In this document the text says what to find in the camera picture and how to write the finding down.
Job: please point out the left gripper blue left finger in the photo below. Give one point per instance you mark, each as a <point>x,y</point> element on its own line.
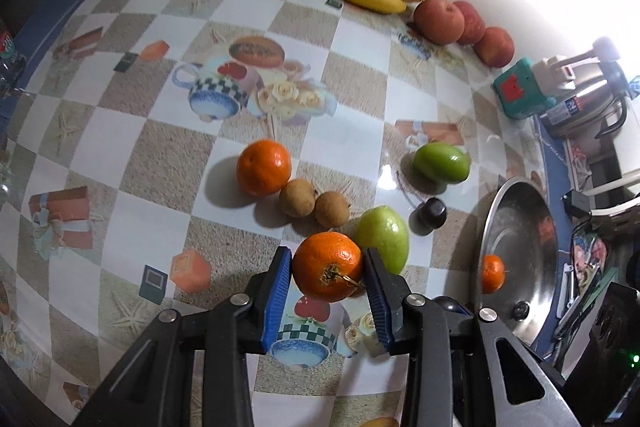
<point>268,292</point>

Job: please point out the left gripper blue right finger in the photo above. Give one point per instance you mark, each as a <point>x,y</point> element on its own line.
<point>386,292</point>

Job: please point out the orange with stem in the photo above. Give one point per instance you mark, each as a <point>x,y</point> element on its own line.
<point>327,266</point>

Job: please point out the large pale green mango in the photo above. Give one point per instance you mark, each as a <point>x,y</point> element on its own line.
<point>383,229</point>

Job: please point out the brown round fruit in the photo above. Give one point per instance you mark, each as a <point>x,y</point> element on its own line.
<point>297,198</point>
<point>331,210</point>

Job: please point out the orange with rough skin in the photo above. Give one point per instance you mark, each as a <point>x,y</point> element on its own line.
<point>493,274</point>

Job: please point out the smooth orange tangerine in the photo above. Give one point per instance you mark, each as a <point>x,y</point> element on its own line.
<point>263,168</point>

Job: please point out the black knob in bowl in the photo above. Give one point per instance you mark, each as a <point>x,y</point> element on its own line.
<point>520,310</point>

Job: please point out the small green mango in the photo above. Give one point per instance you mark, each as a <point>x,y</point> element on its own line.
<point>442,163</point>

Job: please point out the stainless steel bowl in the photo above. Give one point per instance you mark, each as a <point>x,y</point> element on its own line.
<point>520,230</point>

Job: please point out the black power adapter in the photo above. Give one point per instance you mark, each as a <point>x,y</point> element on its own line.
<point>576,204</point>

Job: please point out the checkered plastic tablecloth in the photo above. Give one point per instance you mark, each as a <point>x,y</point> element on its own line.
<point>123,198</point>

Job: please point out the blue striped cloth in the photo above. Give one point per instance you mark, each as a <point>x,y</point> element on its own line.
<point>557,179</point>

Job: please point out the teal box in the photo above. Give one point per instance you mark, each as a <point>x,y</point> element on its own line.
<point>518,91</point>

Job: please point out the red apple right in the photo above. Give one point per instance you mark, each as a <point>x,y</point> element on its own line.
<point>496,48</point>

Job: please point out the red apple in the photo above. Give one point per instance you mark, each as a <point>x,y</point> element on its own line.
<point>440,21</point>
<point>474,25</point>
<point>496,48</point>

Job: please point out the white power strip lamp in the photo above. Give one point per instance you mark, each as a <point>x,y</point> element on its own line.
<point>557,75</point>

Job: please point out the red apple left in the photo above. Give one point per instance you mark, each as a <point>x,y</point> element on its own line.
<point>440,21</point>

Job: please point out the red apple middle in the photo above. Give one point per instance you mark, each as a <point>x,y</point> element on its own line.
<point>474,25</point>

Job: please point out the stainless steel kettle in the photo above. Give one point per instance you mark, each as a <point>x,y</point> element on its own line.
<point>600,94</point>

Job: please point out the clear plastic container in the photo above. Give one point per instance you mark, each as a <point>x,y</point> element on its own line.
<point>12,63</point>

